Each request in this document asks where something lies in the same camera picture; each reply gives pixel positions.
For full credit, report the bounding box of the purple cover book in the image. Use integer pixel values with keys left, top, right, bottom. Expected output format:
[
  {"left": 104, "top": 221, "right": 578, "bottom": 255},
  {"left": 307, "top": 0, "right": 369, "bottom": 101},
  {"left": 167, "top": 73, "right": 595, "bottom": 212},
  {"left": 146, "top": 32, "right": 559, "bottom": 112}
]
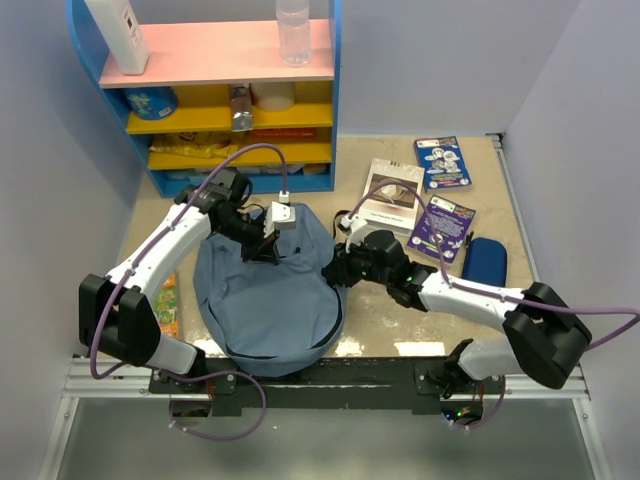
[{"left": 407, "top": 195, "right": 476, "bottom": 264}]

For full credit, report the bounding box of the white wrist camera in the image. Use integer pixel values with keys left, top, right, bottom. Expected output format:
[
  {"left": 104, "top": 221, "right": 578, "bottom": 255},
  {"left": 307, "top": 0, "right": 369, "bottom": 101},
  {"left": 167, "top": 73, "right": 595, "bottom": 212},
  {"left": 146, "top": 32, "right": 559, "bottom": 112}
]
[
  {"left": 263, "top": 190, "right": 297, "bottom": 240},
  {"left": 337, "top": 212, "right": 368, "bottom": 253}
]

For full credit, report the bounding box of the red flat box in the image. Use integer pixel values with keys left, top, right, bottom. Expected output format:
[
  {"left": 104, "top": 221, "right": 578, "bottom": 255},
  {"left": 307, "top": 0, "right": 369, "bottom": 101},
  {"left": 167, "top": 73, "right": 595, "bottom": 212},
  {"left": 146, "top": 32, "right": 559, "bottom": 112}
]
[{"left": 251, "top": 127, "right": 317, "bottom": 139}]

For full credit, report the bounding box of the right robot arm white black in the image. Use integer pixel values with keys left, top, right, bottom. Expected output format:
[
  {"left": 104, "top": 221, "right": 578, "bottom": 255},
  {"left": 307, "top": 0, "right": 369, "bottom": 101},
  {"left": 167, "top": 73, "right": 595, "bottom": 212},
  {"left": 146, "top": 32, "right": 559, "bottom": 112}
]
[{"left": 322, "top": 230, "right": 592, "bottom": 396}]

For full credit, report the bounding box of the yellow snack bag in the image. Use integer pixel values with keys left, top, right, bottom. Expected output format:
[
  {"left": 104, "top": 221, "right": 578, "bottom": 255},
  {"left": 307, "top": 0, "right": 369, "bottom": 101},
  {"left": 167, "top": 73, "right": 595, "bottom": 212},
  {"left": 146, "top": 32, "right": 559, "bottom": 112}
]
[{"left": 149, "top": 131, "right": 245, "bottom": 159}]

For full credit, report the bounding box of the white coffee cover book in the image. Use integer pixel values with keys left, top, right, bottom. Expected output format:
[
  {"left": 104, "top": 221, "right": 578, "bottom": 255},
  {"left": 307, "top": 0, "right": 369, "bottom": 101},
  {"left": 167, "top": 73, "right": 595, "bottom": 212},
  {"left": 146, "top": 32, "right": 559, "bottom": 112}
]
[{"left": 358, "top": 158, "right": 425, "bottom": 236}]

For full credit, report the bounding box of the orange green children book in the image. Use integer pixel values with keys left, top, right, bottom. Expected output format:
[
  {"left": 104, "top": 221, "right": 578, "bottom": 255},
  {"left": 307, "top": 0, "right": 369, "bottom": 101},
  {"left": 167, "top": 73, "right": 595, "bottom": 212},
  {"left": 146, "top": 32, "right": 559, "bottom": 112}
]
[{"left": 153, "top": 272, "right": 182, "bottom": 339}]

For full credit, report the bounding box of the blue cartoon book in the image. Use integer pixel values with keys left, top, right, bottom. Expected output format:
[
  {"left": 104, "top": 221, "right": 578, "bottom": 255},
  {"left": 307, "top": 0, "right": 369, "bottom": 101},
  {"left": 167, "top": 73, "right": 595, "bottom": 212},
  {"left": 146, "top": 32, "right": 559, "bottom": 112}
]
[{"left": 414, "top": 136, "right": 472, "bottom": 190}]

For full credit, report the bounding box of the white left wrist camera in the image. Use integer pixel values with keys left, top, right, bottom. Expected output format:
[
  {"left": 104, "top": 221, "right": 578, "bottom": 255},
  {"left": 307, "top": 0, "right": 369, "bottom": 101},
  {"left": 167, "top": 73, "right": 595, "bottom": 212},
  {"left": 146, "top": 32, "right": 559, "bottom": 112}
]
[{"left": 263, "top": 190, "right": 297, "bottom": 240}]

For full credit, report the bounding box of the clear plastic water bottle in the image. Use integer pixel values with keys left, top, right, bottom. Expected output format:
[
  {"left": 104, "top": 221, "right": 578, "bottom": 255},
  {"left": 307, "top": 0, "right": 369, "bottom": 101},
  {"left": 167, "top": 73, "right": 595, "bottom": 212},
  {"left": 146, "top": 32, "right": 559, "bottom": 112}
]
[{"left": 275, "top": 0, "right": 312, "bottom": 67}]

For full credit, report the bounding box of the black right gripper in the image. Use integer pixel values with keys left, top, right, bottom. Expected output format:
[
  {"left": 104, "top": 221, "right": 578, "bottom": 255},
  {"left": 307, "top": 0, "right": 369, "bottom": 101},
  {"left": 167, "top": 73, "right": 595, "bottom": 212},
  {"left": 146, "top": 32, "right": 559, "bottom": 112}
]
[{"left": 322, "top": 237, "right": 392, "bottom": 288}]

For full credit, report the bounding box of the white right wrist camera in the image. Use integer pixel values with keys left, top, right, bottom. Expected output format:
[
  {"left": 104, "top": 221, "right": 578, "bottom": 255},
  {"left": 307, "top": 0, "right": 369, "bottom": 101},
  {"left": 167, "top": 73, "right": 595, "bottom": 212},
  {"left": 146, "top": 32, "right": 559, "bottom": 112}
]
[{"left": 337, "top": 212, "right": 368, "bottom": 253}]

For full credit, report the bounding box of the blue round tin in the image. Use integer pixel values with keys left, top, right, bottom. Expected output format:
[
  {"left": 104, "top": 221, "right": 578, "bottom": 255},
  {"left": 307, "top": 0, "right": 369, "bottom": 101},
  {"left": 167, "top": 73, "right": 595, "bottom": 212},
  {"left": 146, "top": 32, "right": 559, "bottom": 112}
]
[{"left": 123, "top": 87, "right": 178, "bottom": 121}]

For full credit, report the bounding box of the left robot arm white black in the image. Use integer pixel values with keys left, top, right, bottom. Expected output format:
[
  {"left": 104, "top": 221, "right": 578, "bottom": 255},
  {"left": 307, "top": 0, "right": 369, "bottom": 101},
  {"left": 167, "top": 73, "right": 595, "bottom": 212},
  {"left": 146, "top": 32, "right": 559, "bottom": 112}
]
[{"left": 79, "top": 167, "right": 290, "bottom": 392}]

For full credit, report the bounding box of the aluminium frame rail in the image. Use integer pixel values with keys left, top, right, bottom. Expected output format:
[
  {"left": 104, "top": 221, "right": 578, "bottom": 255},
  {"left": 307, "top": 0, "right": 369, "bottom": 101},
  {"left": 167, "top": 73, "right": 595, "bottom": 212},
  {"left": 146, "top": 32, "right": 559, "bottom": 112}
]
[{"left": 62, "top": 358, "right": 591, "bottom": 400}]

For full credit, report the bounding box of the blue zip pencil case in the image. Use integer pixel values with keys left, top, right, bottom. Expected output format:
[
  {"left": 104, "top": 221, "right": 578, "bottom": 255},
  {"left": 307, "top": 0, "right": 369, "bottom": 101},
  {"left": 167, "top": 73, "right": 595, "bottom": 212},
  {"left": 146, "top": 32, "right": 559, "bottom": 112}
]
[{"left": 461, "top": 237, "right": 508, "bottom": 287}]

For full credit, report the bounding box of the white rectangular box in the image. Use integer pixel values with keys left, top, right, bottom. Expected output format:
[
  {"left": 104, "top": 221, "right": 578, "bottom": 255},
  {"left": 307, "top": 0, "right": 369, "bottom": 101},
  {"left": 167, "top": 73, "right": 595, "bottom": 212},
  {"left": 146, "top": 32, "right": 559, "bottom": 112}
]
[{"left": 85, "top": 0, "right": 150, "bottom": 75}]

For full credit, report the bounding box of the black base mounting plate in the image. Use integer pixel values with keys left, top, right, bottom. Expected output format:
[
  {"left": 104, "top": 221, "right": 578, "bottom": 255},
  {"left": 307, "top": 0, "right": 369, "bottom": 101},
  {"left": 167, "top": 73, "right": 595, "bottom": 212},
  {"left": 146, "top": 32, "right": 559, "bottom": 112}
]
[{"left": 149, "top": 356, "right": 502, "bottom": 416}]

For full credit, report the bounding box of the blue fabric backpack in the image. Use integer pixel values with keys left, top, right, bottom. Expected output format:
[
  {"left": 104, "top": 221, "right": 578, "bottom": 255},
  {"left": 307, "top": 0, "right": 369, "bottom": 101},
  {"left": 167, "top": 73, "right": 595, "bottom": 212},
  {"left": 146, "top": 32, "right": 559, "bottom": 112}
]
[{"left": 193, "top": 203, "right": 347, "bottom": 378}]

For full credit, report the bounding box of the blue shelf unit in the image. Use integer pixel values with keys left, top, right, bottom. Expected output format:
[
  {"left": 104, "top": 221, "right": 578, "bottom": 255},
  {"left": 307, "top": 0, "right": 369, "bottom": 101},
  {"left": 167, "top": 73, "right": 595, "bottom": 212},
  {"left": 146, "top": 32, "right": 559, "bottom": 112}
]
[{"left": 65, "top": 1, "right": 342, "bottom": 198}]

